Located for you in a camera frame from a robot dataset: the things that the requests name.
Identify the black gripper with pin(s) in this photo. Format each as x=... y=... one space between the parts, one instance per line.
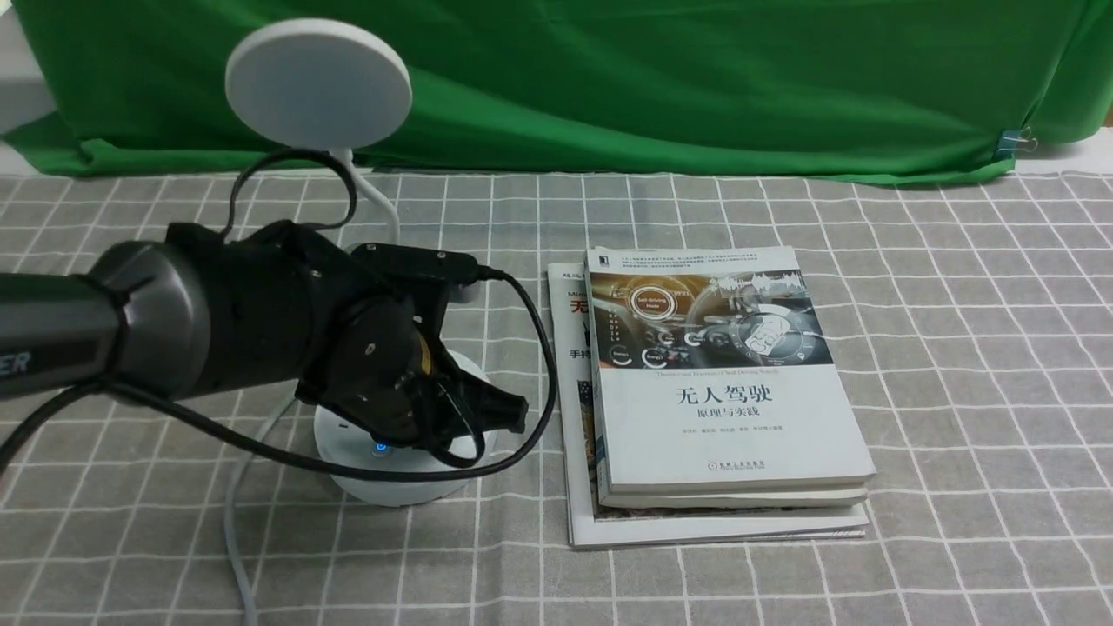
x=385 y=370

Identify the white desk lamp with base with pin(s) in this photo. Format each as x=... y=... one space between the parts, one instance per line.
x=319 y=85

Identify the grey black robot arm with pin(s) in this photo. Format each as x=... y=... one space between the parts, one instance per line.
x=193 y=315

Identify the magazine under the book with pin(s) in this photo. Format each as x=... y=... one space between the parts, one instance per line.
x=594 y=527

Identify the white self-driving textbook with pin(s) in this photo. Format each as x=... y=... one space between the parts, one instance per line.
x=715 y=386

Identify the green backdrop cloth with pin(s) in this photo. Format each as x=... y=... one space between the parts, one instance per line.
x=865 y=91

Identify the grey checked tablecloth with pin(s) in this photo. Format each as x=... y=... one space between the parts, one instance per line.
x=971 y=328

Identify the blue binder clip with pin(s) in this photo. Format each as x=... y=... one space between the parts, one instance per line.
x=1014 y=143

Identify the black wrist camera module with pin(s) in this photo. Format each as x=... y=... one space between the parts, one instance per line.
x=429 y=276

